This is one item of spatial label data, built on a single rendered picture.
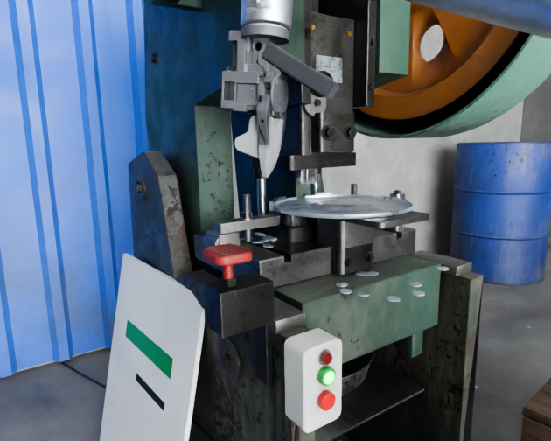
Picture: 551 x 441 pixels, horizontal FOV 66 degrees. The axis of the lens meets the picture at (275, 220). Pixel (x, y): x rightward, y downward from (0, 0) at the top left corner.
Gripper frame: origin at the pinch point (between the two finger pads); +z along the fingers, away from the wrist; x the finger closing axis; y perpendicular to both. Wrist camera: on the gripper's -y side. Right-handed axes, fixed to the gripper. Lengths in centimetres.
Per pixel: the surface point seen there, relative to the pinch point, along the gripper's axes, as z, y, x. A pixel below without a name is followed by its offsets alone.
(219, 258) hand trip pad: 12.6, 3.7, 8.9
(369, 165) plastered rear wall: 10, 10, -218
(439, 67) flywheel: -25, -23, -58
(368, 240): 15.1, -13.3, -26.6
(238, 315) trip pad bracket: 21.7, 1.3, 6.8
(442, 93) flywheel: -18, -24, -54
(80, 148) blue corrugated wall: 5, 111, -78
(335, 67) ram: -19.9, -2.2, -30.6
